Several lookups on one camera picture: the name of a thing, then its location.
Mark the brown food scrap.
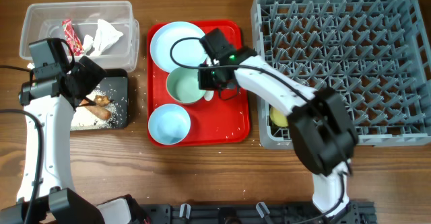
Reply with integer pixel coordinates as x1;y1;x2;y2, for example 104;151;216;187
94;95;111;107

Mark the orange carrot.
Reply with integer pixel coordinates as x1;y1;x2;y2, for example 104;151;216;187
84;106;112;120

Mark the pile of white rice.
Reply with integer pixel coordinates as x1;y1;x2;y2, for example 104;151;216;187
71;90;117;130

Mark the white plastic spoon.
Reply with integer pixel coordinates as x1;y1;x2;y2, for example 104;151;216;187
203;57;216;102

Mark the mint green bowl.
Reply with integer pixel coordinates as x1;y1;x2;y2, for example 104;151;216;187
166;67;205;104

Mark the white round plate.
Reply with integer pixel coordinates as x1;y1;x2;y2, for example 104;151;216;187
150;22;207;73

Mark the red snack wrapper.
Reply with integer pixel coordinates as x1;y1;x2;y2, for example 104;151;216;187
61;19;84;56

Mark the white napkin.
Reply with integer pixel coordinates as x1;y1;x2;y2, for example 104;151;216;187
90;19;123;56

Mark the light blue bowl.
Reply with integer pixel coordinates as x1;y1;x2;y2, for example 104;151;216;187
147;104;191;145

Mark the yellow plastic cup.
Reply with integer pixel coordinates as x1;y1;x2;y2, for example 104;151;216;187
269;106;288;127

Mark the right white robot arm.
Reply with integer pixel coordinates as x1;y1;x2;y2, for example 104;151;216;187
150;28;358;218

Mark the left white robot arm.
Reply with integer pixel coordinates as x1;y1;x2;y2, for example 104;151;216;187
1;38;152;223

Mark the black waste tray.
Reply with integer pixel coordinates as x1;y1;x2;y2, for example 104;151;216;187
93;69;129;129

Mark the clear plastic waste bin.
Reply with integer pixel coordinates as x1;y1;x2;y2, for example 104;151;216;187
20;1;140;72

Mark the grey dishwasher rack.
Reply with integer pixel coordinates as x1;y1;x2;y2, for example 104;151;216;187
251;0;430;147

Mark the small white paper scrap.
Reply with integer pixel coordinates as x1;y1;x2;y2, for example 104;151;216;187
82;34;94;54

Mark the red serving tray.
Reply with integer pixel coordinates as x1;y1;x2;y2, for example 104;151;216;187
146;19;251;148

